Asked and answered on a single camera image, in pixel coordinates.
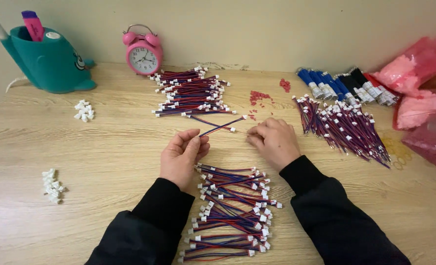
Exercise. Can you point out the person's left hand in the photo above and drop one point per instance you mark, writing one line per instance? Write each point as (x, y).
(177, 162)

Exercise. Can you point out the person's right hand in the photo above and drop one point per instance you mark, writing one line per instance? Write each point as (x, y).
(277, 143)

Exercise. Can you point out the scatter of small red pieces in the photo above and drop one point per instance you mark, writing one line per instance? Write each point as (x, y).
(257, 97)

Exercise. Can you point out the small clump of red pieces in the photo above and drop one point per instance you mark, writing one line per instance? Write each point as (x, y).
(285, 84)

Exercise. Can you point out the pile of white plastic connectors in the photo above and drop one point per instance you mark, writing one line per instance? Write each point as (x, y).
(52, 186)
(84, 110)

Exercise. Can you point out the pink twin-bell alarm clock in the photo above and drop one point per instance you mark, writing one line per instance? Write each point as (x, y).
(143, 55)

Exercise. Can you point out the pile of yellow rubber bands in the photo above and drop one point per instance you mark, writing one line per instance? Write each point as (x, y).
(396, 151)

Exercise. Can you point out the pink plastic bag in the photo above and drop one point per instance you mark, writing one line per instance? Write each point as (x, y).
(413, 66)
(424, 106)

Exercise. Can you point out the red transparent plastic bag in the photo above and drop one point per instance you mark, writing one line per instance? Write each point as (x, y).
(435, 143)

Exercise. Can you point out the teal whale pen holder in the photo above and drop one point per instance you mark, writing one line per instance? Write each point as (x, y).
(52, 62)

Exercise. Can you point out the pink highlighter with purple cap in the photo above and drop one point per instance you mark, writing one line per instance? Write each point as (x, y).
(34, 25)

